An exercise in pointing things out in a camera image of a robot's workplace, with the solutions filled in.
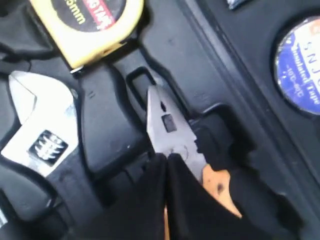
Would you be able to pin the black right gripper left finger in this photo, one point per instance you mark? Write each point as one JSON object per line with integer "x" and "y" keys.
{"x": 138, "y": 215}

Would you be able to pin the orange black combination pliers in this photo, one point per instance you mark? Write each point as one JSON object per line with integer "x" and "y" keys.
{"x": 170, "y": 133}

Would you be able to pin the yellow measuring tape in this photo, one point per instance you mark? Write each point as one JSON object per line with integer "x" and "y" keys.
{"x": 85, "y": 31}

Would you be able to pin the black electrical tape roll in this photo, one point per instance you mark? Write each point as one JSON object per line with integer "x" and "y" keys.
{"x": 297, "y": 65}

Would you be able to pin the adjustable wrench black handle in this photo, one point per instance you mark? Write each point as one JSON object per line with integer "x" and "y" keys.
{"x": 47, "y": 113}

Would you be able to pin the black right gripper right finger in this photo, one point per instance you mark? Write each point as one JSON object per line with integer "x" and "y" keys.
{"x": 193, "y": 214}

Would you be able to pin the black plastic tool case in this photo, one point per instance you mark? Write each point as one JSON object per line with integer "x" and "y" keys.
{"x": 215, "y": 59}

